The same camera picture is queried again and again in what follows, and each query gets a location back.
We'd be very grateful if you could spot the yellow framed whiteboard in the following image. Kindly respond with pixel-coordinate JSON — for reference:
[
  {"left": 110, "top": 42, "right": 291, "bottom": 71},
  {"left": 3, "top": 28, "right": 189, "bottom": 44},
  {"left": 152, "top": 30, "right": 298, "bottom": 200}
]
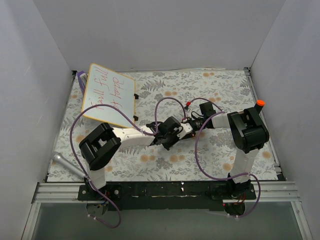
[{"left": 81, "top": 63, "right": 136, "bottom": 128}]

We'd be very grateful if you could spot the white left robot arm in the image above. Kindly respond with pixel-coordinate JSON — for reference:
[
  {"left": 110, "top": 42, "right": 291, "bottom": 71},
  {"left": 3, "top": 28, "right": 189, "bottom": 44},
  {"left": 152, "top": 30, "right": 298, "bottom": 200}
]
[{"left": 79, "top": 117, "right": 192, "bottom": 200}]

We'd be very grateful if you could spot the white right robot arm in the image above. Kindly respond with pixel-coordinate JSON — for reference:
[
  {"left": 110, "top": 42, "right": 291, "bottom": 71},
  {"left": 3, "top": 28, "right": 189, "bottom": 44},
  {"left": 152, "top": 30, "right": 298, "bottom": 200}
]
[{"left": 183, "top": 100, "right": 270, "bottom": 200}]

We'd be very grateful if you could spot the black orange-tipped flashlight on stand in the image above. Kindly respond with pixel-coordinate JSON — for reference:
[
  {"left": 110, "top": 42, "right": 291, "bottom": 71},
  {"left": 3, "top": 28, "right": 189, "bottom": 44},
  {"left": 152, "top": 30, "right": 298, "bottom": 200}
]
[{"left": 254, "top": 99, "right": 265, "bottom": 114}]

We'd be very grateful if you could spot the purple metronome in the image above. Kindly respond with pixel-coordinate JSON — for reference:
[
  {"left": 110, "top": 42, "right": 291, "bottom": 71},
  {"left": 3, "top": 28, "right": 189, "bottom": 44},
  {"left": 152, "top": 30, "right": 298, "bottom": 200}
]
[{"left": 77, "top": 71, "right": 88, "bottom": 95}]

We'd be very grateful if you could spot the silver microphone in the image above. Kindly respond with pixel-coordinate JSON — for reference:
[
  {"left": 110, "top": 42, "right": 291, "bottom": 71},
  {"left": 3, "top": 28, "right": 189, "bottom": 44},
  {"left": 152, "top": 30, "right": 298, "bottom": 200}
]
[{"left": 51, "top": 151, "right": 85, "bottom": 180}]

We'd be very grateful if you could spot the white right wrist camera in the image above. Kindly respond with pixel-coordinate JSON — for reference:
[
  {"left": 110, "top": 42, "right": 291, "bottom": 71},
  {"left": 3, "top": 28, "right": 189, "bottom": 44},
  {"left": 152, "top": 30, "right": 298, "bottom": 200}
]
[{"left": 184, "top": 101, "right": 192, "bottom": 118}]

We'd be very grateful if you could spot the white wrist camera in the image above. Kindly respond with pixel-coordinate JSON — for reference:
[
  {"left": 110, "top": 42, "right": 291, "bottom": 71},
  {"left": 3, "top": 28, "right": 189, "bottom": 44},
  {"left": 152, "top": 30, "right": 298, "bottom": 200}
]
[
  {"left": 184, "top": 101, "right": 192, "bottom": 118},
  {"left": 178, "top": 122, "right": 193, "bottom": 139}
]

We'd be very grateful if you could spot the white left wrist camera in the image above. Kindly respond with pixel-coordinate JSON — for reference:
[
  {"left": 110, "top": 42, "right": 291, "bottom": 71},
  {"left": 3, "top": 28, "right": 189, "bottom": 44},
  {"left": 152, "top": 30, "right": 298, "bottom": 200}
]
[{"left": 178, "top": 122, "right": 193, "bottom": 139}]

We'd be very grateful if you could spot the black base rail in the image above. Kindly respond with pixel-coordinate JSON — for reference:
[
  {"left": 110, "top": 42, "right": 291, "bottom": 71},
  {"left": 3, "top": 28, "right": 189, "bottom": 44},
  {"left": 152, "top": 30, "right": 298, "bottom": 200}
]
[{"left": 77, "top": 180, "right": 256, "bottom": 211}]

